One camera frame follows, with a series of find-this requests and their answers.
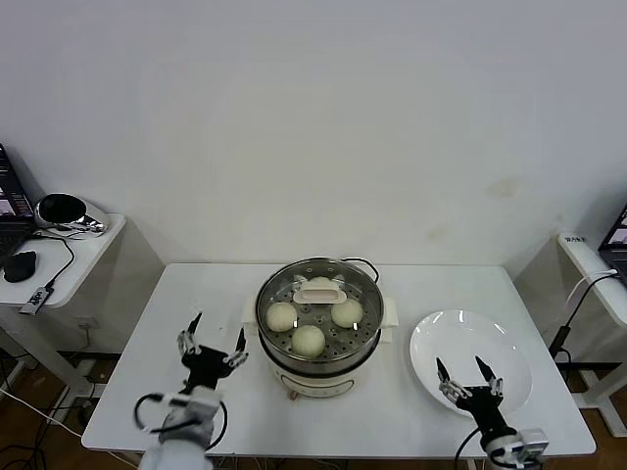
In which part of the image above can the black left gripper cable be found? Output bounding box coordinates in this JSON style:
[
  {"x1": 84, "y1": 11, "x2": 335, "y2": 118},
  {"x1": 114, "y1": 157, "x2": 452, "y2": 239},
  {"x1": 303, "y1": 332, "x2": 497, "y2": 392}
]
[{"x1": 133, "y1": 391, "x2": 172, "y2": 435}]

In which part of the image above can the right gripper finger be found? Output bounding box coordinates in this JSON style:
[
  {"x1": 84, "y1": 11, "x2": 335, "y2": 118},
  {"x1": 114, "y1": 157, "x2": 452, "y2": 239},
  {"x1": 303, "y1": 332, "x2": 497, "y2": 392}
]
[
  {"x1": 435, "y1": 357, "x2": 466, "y2": 402},
  {"x1": 475, "y1": 356, "x2": 506, "y2": 398}
]

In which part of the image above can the white side desk with mouse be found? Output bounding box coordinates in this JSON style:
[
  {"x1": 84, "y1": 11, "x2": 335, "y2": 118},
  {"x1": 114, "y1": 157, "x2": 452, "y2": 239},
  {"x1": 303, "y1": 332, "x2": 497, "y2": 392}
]
[{"x1": 0, "y1": 213, "x2": 166, "y2": 407}]

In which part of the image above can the white round plate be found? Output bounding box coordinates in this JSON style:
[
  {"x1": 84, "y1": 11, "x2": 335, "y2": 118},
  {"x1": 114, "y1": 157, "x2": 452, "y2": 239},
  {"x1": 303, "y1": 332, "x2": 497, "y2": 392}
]
[{"x1": 410, "y1": 307, "x2": 534, "y2": 420}]

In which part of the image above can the cream electric cooker base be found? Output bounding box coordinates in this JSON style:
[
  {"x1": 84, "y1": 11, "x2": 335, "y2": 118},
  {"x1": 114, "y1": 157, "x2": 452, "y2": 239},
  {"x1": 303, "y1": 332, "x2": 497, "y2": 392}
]
[{"x1": 254, "y1": 326, "x2": 393, "y2": 403}]

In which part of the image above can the white side desk with label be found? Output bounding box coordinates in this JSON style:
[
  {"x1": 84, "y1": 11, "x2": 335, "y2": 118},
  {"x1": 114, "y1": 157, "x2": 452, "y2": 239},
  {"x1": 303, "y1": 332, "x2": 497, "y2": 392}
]
[{"x1": 511, "y1": 232, "x2": 627, "y2": 437}]

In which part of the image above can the black adapter cable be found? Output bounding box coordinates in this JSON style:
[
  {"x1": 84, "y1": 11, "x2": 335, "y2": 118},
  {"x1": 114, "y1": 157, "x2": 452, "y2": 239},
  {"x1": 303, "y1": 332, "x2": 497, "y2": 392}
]
[{"x1": 26, "y1": 229, "x2": 75, "y2": 291}]

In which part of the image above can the white table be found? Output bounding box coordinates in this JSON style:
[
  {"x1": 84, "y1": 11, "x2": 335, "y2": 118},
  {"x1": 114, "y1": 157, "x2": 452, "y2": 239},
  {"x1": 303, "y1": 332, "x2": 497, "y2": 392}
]
[{"x1": 79, "y1": 262, "x2": 598, "y2": 470}]

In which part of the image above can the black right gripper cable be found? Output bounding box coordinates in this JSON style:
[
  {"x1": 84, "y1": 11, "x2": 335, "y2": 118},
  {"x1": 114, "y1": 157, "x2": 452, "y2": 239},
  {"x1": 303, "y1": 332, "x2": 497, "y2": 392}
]
[{"x1": 453, "y1": 425, "x2": 484, "y2": 470}]

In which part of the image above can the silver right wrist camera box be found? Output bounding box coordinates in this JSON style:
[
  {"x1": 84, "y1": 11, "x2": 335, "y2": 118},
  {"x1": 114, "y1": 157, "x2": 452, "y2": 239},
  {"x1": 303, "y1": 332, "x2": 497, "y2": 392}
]
[{"x1": 511, "y1": 428, "x2": 549, "y2": 461}]

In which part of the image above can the chrome device with black face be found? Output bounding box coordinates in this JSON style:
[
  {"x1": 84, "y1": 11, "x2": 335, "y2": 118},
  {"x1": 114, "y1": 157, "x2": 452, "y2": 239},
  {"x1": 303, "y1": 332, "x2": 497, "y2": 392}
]
[{"x1": 32, "y1": 193, "x2": 110, "y2": 240}]

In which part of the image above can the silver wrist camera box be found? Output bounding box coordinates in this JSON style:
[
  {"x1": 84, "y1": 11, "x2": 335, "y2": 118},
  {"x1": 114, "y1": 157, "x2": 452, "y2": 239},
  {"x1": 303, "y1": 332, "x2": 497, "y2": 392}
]
[
  {"x1": 511, "y1": 428, "x2": 549, "y2": 461},
  {"x1": 164, "y1": 385, "x2": 221, "y2": 417}
]

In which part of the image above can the black computer mouse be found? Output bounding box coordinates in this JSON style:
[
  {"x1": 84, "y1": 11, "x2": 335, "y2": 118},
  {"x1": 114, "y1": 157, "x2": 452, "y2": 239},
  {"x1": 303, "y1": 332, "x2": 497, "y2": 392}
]
[{"x1": 2, "y1": 250, "x2": 38, "y2": 284}]

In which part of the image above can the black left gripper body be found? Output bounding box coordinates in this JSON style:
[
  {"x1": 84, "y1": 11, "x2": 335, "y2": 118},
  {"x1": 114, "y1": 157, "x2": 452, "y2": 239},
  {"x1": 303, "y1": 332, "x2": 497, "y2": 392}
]
[{"x1": 181, "y1": 346, "x2": 233, "y2": 394}]

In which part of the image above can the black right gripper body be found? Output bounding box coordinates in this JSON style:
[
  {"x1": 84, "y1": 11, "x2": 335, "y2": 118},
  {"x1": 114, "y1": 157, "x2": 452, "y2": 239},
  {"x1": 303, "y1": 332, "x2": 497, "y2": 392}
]
[{"x1": 456, "y1": 386, "x2": 516, "y2": 440}]

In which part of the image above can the black cooker power cord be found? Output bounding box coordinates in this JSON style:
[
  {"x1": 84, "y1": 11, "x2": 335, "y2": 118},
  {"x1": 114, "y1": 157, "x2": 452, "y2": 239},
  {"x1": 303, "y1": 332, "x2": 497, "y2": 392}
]
[{"x1": 337, "y1": 255, "x2": 379, "y2": 284}]

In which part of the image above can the black laptop with white cable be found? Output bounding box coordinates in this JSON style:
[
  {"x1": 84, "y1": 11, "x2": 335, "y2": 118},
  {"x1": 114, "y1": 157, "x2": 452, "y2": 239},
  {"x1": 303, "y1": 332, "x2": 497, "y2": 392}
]
[{"x1": 595, "y1": 198, "x2": 627, "y2": 285}]

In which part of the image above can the white floor cable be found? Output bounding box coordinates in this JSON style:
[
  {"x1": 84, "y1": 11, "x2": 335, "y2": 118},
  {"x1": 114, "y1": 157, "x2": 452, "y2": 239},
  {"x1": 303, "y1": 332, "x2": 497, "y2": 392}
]
[{"x1": 0, "y1": 390, "x2": 83, "y2": 440}]

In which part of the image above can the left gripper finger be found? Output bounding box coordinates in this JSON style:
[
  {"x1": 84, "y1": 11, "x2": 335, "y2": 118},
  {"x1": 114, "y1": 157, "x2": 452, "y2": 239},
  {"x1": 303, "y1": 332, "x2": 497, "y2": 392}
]
[
  {"x1": 176, "y1": 312, "x2": 204, "y2": 356},
  {"x1": 222, "y1": 328, "x2": 249, "y2": 369}
]

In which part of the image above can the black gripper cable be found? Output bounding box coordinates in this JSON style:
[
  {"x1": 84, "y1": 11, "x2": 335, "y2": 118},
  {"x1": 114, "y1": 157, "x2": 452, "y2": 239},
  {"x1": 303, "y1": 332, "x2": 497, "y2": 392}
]
[
  {"x1": 453, "y1": 425, "x2": 484, "y2": 470},
  {"x1": 133, "y1": 391, "x2": 172, "y2": 435}
]

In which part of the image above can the glass lid with cream handle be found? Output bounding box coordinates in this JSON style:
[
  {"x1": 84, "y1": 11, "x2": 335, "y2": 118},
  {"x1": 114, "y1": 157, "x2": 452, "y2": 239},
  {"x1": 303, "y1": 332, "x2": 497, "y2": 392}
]
[{"x1": 256, "y1": 258, "x2": 384, "y2": 347}]

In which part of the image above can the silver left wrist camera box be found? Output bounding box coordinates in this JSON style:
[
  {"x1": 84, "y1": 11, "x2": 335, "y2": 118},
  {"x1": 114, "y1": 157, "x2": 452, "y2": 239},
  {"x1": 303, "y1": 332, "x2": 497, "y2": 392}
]
[{"x1": 164, "y1": 385, "x2": 221, "y2": 417}]

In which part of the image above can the black laptop beside chrome device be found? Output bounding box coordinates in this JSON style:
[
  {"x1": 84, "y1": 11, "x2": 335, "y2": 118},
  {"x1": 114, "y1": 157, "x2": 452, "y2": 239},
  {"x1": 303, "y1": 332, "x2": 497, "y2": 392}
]
[{"x1": 0, "y1": 142, "x2": 36, "y2": 259}]

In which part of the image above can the grey usb adapter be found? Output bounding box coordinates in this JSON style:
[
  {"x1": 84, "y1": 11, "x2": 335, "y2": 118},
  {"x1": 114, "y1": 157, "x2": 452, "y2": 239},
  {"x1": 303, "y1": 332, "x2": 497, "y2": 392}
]
[{"x1": 18, "y1": 287, "x2": 54, "y2": 316}]

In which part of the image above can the white laptop cable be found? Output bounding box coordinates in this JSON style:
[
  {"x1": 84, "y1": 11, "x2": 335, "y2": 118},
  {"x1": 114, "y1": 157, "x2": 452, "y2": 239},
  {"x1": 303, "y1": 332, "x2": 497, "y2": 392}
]
[{"x1": 562, "y1": 267, "x2": 619, "y2": 305}]

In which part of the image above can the stainless steel steamer basket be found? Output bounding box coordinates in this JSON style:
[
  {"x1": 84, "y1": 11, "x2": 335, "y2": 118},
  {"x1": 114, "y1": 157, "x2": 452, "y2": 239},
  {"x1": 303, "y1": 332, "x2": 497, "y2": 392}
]
[{"x1": 239, "y1": 257, "x2": 399, "y2": 376}]

